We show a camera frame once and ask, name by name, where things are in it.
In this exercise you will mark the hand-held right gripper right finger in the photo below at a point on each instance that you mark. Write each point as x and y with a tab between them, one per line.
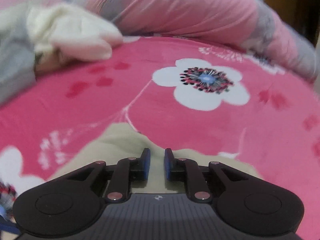
167	165

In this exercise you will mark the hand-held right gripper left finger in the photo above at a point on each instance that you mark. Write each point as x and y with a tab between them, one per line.
146	165

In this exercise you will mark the beige black-trimmed zip jacket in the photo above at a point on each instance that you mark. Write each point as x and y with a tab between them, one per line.
120	142

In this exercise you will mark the pink floral bed blanket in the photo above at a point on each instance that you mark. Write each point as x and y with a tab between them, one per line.
100	100

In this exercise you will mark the khaki garment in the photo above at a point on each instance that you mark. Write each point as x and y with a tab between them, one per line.
47	60

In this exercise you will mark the cream fleece garment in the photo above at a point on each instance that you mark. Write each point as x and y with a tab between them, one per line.
75	32

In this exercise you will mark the pink grey floral quilt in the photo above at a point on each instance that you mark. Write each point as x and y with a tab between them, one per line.
200	7

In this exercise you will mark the grey sweatshirt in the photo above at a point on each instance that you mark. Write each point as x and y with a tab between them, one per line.
15	55

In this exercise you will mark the brown wooden door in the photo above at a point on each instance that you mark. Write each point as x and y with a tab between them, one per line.
295	5

